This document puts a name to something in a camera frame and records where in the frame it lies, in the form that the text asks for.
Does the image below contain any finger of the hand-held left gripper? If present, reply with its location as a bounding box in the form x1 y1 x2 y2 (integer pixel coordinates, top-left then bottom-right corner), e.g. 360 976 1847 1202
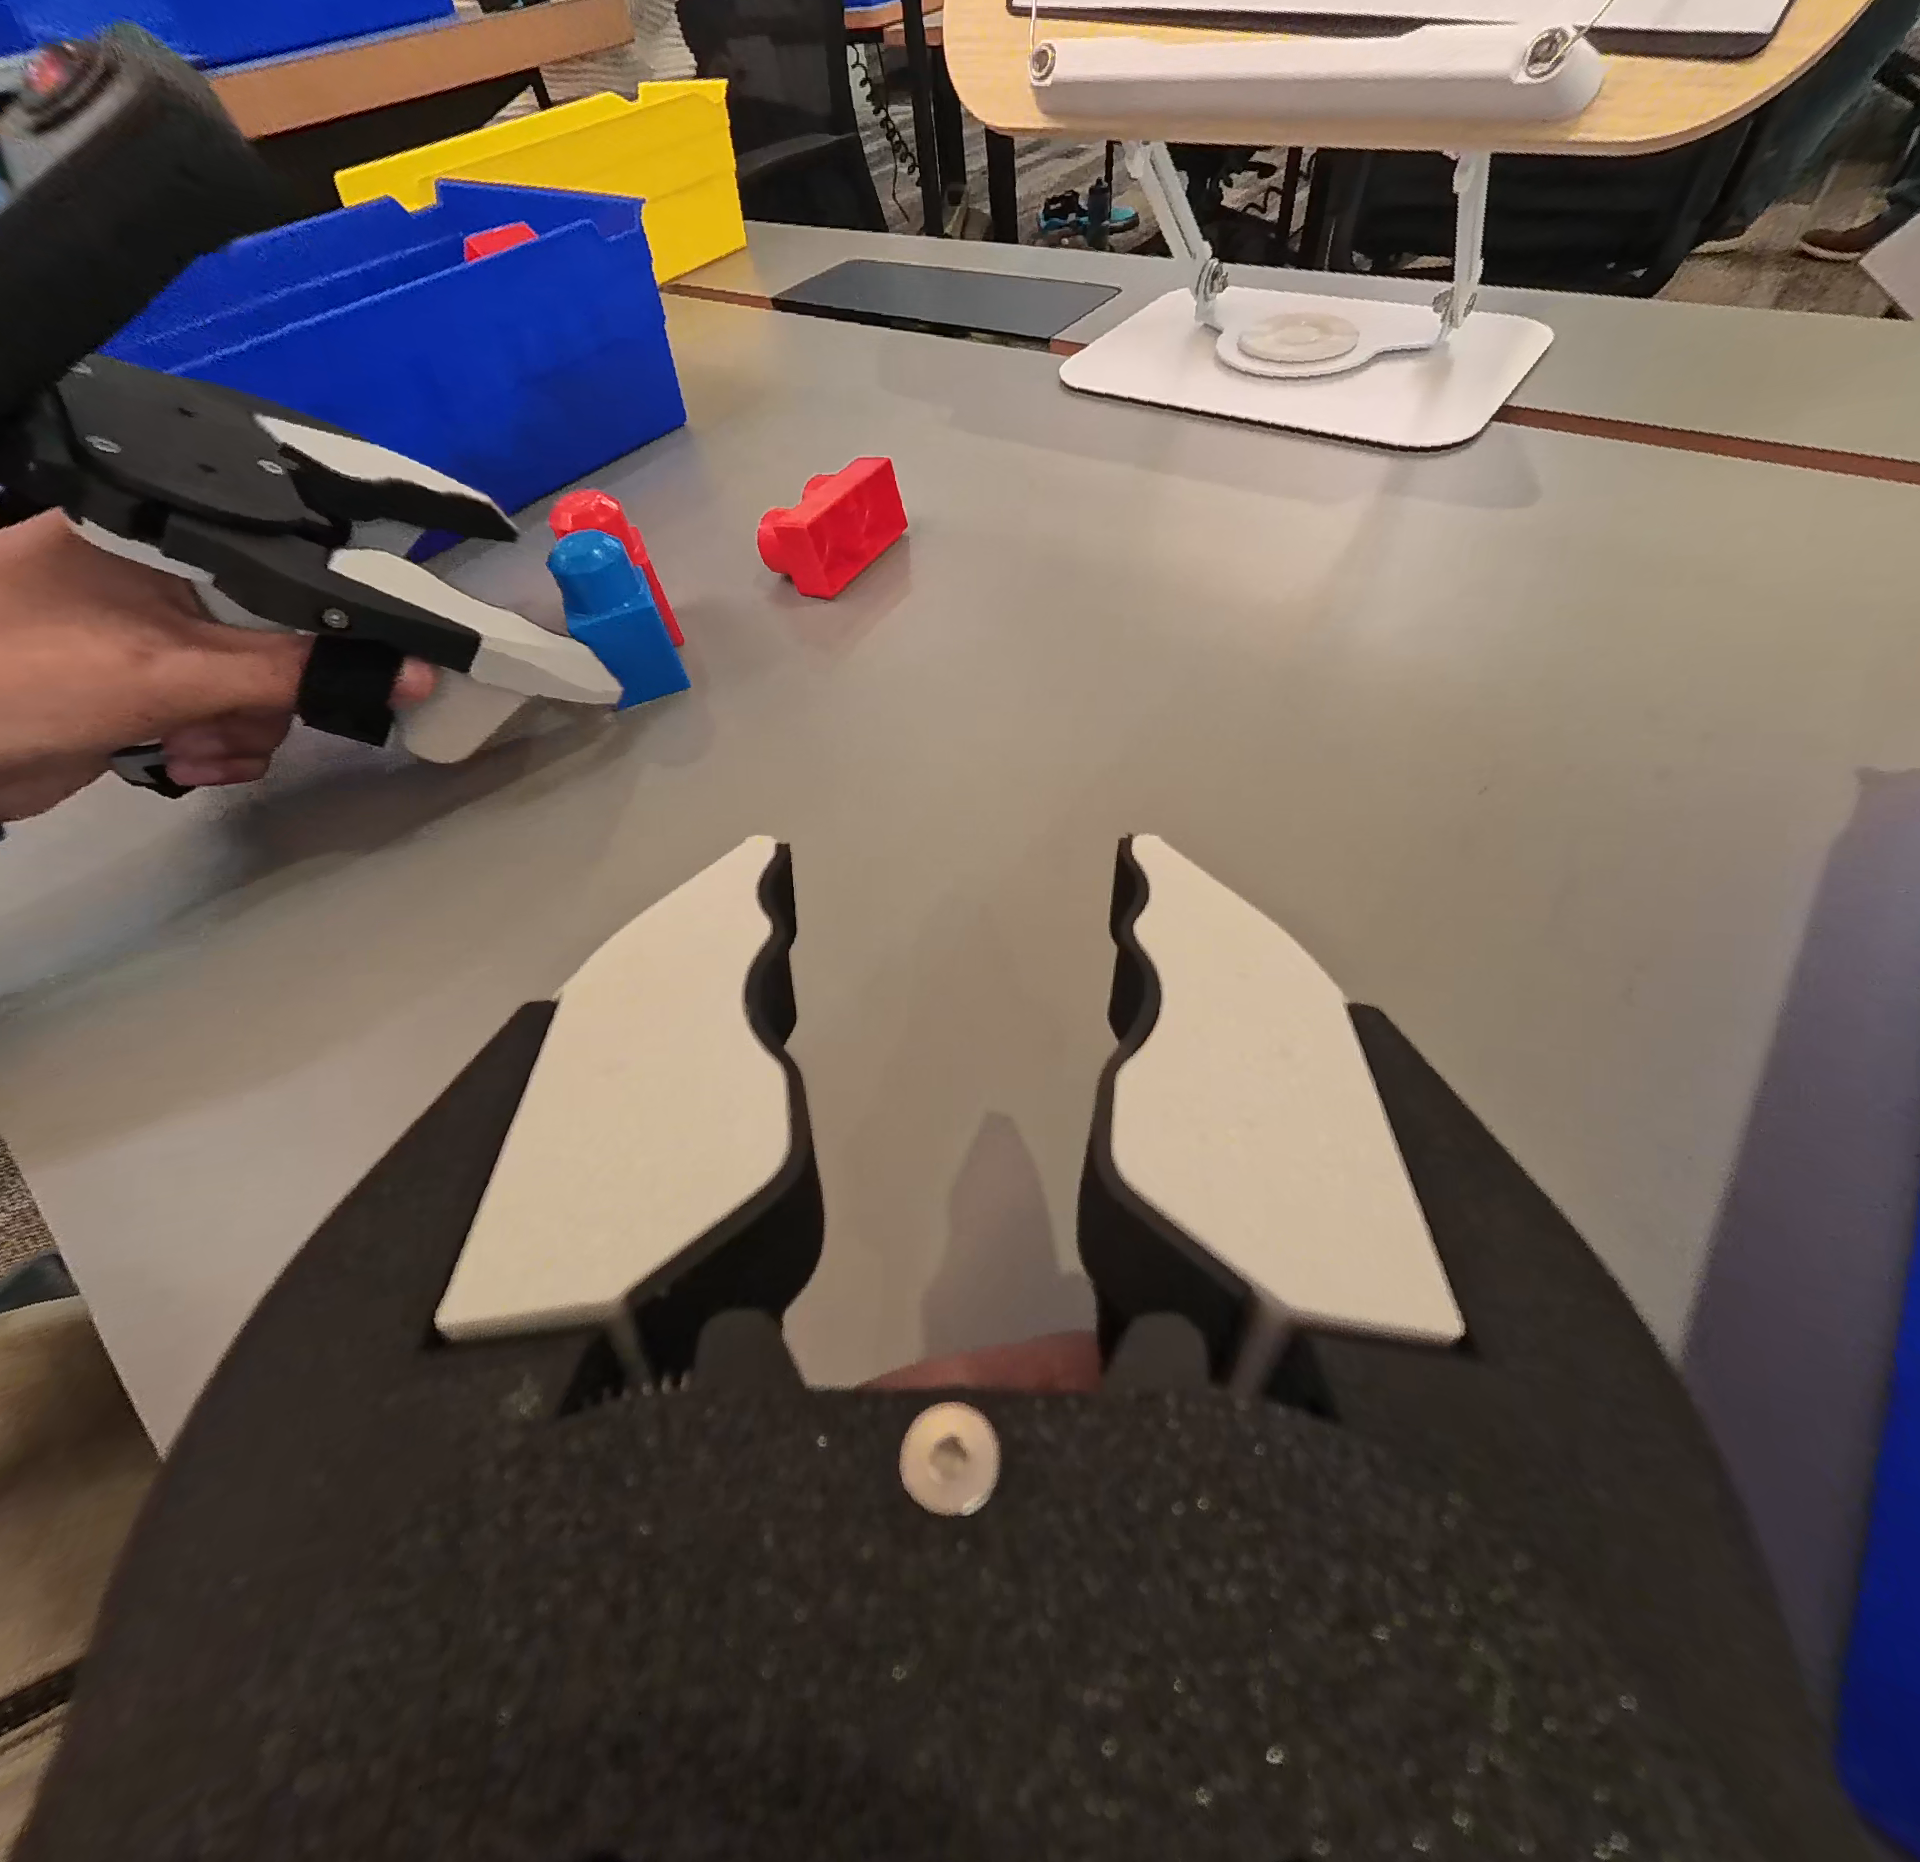
317 552 627 765
256 422 523 560

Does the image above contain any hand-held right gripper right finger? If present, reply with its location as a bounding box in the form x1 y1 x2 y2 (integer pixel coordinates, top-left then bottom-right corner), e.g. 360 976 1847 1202
1078 833 1467 1353

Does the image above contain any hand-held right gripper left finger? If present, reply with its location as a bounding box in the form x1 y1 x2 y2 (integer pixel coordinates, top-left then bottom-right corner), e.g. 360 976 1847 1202
439 833 828 1349

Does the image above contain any blue toy block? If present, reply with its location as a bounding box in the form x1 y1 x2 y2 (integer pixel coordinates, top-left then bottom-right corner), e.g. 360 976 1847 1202
546 530 693 710

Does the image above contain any red double toy block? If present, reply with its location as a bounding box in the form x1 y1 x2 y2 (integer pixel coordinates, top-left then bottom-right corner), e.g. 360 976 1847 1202
756 455 912 602

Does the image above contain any person's left hand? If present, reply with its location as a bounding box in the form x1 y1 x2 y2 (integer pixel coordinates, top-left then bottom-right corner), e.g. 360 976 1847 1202
0 513 439 821

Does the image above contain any wooden shelf board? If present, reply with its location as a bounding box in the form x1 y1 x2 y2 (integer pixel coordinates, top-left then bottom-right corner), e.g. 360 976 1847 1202
206 0 638 141

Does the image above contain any yellow plastic bin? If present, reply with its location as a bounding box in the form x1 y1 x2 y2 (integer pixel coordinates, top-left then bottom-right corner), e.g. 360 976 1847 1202
336 77 751 284

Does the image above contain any black inset table panel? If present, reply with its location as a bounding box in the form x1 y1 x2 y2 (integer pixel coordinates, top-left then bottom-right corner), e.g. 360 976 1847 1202
772 259 1126 345

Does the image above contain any white document stand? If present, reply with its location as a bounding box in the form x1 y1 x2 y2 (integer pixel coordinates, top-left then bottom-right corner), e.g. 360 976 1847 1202
1026 18 1607 451

